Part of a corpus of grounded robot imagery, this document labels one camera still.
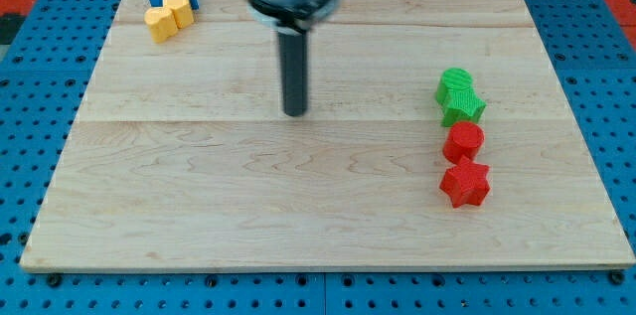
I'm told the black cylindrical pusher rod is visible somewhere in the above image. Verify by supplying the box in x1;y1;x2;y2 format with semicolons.
277;32;309;117

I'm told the yellow hexagon block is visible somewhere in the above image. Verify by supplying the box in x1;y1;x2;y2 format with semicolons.
162;0;195;29

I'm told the yellow heart-shaped block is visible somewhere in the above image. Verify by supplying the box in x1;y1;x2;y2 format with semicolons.
144;7;178;43

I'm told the light wooden board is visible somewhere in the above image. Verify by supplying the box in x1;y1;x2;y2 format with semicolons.
20;0;635;273

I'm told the green cylinder block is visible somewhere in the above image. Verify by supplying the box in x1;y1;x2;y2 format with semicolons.
435;68;473;105

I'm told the green star block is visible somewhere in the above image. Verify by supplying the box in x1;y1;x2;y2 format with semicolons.
441;88;487;127

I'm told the red cylinder block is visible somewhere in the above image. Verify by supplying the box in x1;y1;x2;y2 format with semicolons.
442;121;485;164

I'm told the red star block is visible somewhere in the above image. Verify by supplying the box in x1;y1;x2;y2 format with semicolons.
439;156;491;208

